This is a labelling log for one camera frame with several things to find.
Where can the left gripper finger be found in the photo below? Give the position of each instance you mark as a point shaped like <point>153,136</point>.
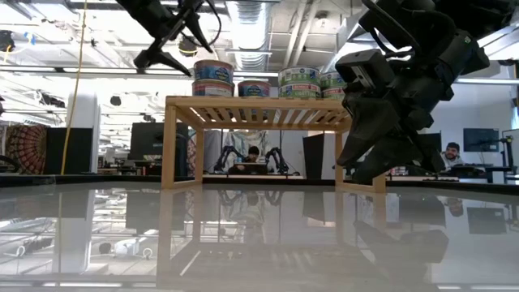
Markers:
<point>162,60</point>
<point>198,32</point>

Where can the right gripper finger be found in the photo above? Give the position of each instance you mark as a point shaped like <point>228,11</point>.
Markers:
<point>371,125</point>
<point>389,160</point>

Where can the black background robot arm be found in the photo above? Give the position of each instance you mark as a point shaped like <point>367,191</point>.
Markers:
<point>223,156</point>
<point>280,158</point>

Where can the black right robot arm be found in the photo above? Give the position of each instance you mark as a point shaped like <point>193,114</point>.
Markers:
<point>446,40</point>

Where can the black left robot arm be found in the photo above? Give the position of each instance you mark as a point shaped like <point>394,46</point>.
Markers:
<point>150,16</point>

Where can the wooden slatted shelf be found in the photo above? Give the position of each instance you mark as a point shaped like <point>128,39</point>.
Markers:
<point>263,102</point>

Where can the black round ceiling device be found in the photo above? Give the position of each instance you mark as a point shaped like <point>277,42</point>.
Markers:
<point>187,48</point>

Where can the black screen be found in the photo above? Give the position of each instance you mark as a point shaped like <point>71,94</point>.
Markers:
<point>434,142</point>

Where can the ceiling light strip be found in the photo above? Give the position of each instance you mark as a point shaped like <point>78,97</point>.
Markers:
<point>488,81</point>
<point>99,70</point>

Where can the black panel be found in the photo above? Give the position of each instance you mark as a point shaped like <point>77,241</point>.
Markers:
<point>314,156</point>
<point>142,140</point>
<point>69,150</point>

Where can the black stand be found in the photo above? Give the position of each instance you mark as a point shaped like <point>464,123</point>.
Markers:
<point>507,140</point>

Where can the teal patterned cloth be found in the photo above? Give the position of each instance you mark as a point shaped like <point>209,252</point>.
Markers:
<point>241,140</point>

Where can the black laptop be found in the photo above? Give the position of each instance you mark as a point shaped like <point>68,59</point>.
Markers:
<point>249,168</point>

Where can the red patterned cloth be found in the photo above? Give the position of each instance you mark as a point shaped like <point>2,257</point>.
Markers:
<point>26,146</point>

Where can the silver ventilation duct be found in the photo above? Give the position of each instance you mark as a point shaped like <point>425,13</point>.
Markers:
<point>249,32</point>

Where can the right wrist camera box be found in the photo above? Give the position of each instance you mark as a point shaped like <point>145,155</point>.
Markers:
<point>365,69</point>

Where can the dark wall monitor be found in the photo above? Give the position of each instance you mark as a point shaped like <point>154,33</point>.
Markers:
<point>481,140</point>

